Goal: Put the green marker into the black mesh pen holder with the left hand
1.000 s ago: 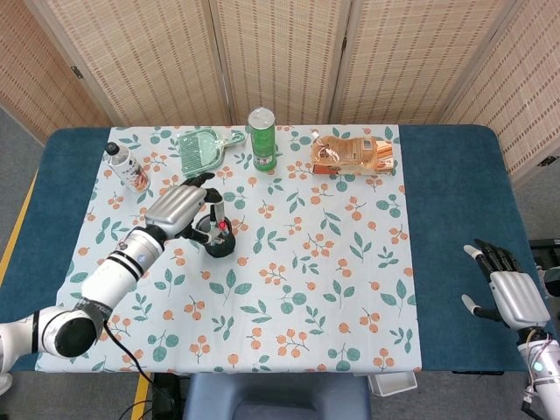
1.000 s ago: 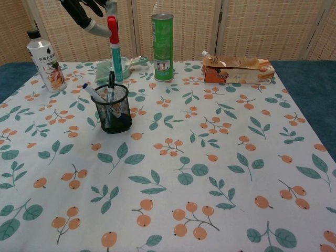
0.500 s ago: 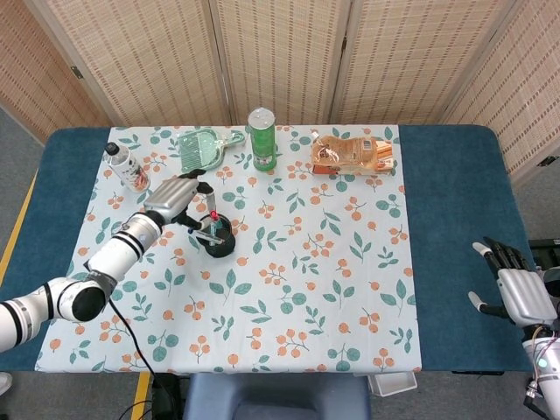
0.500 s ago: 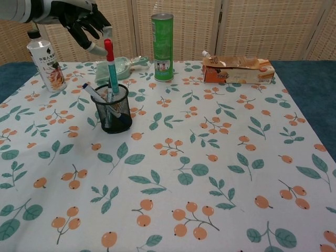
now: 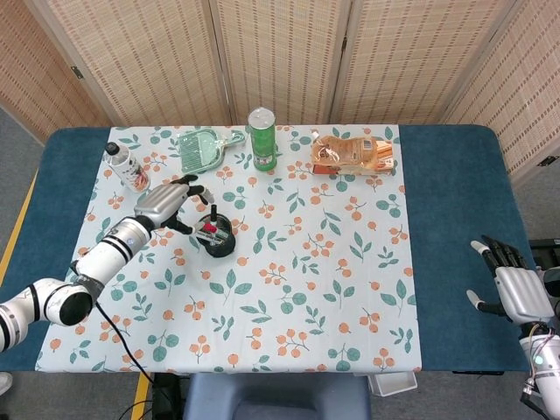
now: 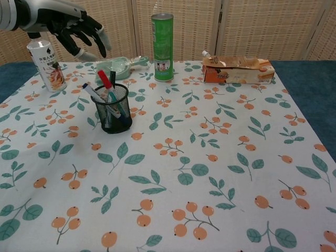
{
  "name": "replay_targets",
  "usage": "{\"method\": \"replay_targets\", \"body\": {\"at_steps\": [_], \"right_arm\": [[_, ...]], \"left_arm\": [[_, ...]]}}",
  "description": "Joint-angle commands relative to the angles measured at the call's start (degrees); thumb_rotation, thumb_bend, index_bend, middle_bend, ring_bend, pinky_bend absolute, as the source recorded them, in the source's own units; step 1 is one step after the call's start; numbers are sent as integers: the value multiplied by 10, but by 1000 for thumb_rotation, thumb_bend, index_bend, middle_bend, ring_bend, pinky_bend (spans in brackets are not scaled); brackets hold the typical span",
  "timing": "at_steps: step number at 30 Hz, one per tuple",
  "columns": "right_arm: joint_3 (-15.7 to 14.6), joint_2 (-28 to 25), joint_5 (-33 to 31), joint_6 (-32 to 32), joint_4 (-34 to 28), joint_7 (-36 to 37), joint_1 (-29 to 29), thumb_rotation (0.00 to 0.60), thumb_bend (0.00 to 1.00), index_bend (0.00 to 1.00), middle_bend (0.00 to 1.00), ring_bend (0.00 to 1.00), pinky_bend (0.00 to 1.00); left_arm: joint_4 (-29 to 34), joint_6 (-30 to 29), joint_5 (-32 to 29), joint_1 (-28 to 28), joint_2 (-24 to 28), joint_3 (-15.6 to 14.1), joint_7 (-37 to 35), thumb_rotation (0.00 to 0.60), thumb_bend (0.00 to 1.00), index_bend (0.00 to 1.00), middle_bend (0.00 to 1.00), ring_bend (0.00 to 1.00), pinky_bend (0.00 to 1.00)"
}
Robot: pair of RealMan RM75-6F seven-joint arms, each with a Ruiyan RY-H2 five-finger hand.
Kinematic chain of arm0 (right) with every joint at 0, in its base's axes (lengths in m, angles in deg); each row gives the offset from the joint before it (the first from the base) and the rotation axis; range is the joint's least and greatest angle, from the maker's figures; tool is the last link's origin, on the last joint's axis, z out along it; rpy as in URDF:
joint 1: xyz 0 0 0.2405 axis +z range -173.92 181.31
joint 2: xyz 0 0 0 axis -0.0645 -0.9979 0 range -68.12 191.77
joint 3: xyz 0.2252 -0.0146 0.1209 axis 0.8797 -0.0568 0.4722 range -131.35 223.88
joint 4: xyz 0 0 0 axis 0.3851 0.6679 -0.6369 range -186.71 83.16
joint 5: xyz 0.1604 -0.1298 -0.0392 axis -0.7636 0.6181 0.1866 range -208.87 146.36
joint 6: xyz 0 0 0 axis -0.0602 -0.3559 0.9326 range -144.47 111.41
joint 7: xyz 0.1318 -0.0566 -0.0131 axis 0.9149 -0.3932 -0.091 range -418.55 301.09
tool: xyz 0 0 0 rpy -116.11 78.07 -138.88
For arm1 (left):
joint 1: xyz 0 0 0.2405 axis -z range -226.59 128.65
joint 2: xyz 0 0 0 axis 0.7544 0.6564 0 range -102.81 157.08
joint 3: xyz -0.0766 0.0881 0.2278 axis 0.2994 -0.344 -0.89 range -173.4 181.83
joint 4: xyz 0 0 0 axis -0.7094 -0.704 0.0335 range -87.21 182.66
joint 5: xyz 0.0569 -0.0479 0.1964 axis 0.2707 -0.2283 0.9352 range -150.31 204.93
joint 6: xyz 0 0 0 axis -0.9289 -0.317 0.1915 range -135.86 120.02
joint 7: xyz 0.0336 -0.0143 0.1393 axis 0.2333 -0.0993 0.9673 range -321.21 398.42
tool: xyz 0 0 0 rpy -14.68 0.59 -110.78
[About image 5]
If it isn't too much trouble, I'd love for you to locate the leaf and fruit tablecloth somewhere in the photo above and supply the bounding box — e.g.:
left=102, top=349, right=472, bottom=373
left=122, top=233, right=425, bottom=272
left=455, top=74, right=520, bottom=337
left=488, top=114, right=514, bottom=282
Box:
left=34, top=124, right=424, bottom=375

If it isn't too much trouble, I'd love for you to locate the black cable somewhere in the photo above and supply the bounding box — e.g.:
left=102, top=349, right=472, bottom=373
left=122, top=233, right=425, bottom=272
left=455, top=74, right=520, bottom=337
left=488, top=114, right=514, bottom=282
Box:
left=92, top=299, right=155, bottom=420

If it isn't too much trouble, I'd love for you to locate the orange snack package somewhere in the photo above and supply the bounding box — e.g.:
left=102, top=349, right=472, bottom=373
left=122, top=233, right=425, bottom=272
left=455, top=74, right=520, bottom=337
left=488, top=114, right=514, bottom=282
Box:
left=310, top=134, right=397, bottom=177

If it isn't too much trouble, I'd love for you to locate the black table leg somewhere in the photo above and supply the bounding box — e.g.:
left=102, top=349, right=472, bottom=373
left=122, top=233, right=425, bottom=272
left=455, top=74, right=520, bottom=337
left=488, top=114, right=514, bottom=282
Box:
left=151, top=374, right=189, bottom=420

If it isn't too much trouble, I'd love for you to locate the black mesh pen holder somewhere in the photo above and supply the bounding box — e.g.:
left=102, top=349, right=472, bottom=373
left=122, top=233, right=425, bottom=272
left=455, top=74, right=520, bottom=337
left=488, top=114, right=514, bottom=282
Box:
left=193, top=213, right=236, bottom=259

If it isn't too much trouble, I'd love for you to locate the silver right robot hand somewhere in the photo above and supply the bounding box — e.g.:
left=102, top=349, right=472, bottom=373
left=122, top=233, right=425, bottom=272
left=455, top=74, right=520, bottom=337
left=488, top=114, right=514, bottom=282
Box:
left=465, top=234, right=557, bottom=325

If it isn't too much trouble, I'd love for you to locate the red-tipped pen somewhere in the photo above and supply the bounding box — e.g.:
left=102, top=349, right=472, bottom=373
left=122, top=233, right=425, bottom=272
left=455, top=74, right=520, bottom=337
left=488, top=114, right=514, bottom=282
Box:
left=199, top=221, right=228, bottom=242

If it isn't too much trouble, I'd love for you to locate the white plastic box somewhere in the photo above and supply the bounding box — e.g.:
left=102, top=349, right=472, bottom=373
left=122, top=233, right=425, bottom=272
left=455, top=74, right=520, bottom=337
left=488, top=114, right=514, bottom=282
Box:
left=367, top=372, right=417, bottom=397

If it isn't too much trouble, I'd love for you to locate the dark equipment frame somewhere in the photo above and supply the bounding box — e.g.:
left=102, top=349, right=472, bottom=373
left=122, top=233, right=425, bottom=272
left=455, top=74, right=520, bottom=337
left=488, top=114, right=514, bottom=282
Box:
left=528, top=238, right=560, bottom=281

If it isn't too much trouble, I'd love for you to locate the light green dustpan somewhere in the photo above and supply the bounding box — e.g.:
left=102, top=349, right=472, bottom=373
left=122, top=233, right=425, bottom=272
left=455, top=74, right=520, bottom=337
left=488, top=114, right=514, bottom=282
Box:
left=178, top=126, right=247, bottom=177

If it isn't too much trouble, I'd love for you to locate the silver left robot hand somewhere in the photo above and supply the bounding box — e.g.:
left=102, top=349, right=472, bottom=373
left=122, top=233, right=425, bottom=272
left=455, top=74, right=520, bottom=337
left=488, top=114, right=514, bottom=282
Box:
left=133, top=173, right=215, bottom=237

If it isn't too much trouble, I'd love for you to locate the blue padded chair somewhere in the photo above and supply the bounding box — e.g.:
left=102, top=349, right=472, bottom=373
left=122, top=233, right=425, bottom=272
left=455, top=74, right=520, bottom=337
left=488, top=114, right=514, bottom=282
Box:
left=182, top=372, right=372, bottom=420

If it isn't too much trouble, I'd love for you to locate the blue table cover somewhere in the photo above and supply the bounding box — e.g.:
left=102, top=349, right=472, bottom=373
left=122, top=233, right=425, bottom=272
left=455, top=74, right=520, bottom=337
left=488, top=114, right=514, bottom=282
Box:
left=0, top=124, right=542, bottom=377

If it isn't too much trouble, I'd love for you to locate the white bottle with black cap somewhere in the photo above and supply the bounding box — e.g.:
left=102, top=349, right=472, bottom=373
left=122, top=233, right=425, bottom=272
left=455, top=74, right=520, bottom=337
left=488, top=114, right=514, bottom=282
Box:
left=104, top=142, right=152, bottom=193

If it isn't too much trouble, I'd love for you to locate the green cylindrical snack can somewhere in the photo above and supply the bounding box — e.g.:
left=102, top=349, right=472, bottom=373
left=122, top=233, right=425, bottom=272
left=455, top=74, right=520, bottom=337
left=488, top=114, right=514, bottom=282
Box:
left=247, top=108, right=278, bottom=172

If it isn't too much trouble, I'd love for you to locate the woven folding screen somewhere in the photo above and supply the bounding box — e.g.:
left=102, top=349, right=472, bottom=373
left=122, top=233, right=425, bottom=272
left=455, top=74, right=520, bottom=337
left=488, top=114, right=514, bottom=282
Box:
left=0, top=0, right=560, bottom=185

